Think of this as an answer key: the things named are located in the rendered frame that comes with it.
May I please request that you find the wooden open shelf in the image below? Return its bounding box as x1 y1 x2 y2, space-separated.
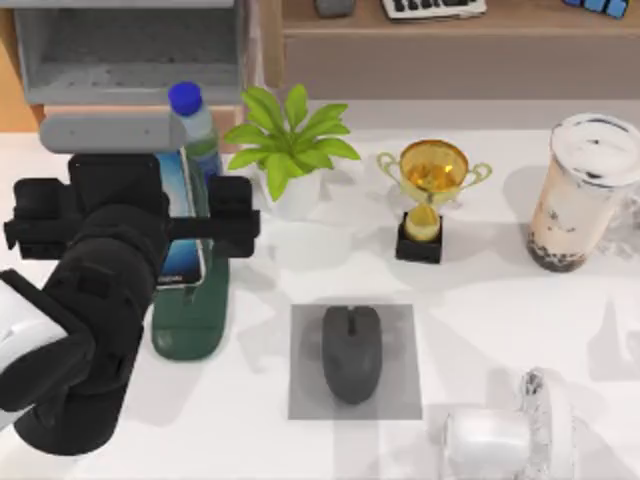
261 0 640 102

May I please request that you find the dark grey computer mouse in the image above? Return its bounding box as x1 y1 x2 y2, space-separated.
320 305 384 406

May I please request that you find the wooden cupboard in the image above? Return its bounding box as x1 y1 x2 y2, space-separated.
0 6 266 154

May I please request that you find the blue block toy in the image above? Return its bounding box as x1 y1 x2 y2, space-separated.
561 0 631 21

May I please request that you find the green plant in white pot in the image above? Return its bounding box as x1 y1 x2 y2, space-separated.
222 83 363 222

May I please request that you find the gold trophy on black base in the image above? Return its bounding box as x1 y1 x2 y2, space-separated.
375 139 494 266

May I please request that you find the small dark grey object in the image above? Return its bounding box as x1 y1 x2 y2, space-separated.
314 0 358 18

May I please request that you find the black and white keyboard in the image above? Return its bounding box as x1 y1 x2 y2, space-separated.
381 0 488 23

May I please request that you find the clear bottle with blue cap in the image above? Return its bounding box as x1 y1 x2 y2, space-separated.
166 80 225 180

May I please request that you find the grey cabinet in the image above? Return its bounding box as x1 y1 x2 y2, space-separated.
11 0 247 107

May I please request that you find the bubble tea cup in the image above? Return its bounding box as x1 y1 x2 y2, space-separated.
525 112 640 274

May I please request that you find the dark green phone stand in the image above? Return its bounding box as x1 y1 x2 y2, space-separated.
150 158 232 362

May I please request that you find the blue smartphone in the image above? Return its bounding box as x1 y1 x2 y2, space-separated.
153 146 208 291

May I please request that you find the grey square mouse pad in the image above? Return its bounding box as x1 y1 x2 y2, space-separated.
287 302 424 422

